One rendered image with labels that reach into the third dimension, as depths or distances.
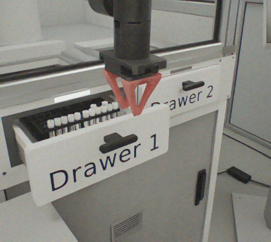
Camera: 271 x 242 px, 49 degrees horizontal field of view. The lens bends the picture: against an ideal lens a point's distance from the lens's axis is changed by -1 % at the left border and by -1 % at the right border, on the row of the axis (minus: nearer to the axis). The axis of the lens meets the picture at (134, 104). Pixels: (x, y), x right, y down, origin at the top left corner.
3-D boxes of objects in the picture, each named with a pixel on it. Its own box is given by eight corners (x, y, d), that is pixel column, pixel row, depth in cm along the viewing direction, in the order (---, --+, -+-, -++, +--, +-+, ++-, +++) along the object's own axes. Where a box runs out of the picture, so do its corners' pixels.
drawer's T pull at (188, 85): (205, 86, 80) (205, 81, 79) (184, 92, 75) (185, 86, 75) (195, 82, 82) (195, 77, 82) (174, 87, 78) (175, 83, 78)
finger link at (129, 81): (135, 101, 56) (136, 51, 52) (161, 115, 51) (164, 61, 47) (104, 110, 52) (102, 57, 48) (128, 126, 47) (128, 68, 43)
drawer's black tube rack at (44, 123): (120, 134, 68) (119, 108, 66) (46, 160, 59) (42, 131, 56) (76, 103, 85) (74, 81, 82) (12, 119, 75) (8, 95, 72)
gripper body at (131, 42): (129, 56, 54) (129, 14, 51) (168, 71, 46) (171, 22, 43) (98, 62, 50) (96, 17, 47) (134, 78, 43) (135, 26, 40)
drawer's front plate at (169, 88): (217, 100, 91) (221, 65, 87) (142, 127, 75) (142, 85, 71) (213, 99, 92) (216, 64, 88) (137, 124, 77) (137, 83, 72)
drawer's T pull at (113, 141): (138, 141, 53) (138, 135, 53) (102, 155, 49) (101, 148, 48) (126, 133, 56) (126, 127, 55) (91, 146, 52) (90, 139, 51)
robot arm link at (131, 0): (125, -22, 39) (160, -22, 42) (102, -23, 45) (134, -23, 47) (125, 31, 42) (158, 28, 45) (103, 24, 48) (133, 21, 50)
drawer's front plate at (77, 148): (168, 151, 65) (170, 105, 60) (36, 208, 49) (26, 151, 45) (162, 148, 66) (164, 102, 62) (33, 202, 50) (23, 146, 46)
